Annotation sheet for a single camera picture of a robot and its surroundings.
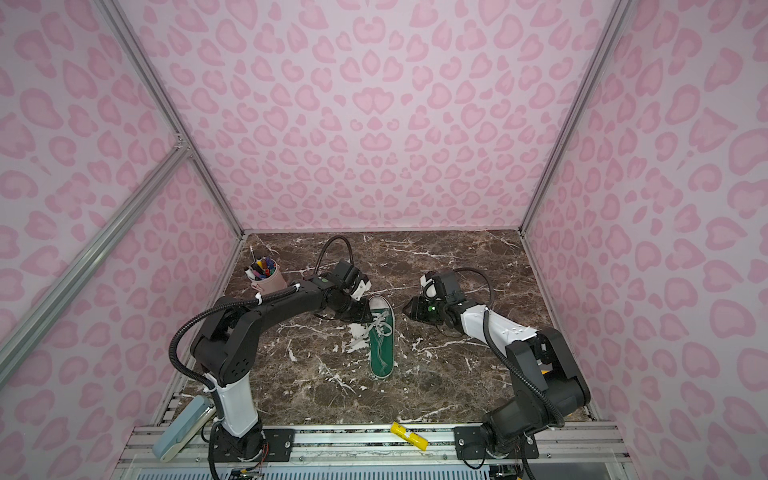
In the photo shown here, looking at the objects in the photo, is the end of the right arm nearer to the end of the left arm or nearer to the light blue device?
the end of the left arm

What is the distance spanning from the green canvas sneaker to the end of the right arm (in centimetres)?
8

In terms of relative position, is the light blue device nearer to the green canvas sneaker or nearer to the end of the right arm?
the green canvas sneaker

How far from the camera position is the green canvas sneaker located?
2.73 ft

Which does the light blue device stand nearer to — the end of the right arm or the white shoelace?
the white shoelace

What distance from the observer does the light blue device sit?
716 mm
